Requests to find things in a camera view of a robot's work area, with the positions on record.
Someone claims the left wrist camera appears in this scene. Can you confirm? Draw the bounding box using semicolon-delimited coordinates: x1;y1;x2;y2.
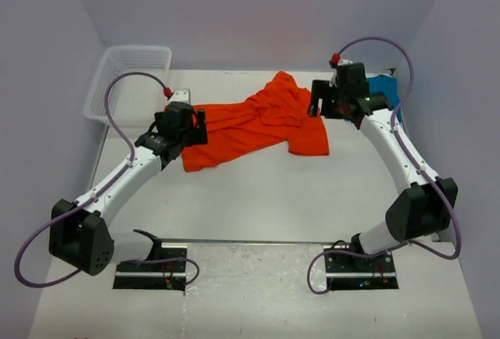
169;88;191;105

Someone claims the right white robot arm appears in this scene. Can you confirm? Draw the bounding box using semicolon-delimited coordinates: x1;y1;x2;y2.
308;60;458;271

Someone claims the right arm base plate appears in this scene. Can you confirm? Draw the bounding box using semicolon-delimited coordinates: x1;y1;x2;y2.
323;253;399;291

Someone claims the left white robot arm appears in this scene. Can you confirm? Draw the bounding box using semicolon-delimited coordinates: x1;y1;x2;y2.
48;102;208;276

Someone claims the blue folded t shirt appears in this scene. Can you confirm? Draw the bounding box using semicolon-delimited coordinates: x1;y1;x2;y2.
347;75;401;113

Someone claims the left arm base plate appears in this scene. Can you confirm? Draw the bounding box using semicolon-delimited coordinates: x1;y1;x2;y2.
112;244;188;291

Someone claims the orange t shirt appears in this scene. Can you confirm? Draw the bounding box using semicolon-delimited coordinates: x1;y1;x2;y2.
181;71;330;173

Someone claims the white plastic basket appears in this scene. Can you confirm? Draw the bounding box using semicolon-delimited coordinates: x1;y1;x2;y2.
83;45;172;128

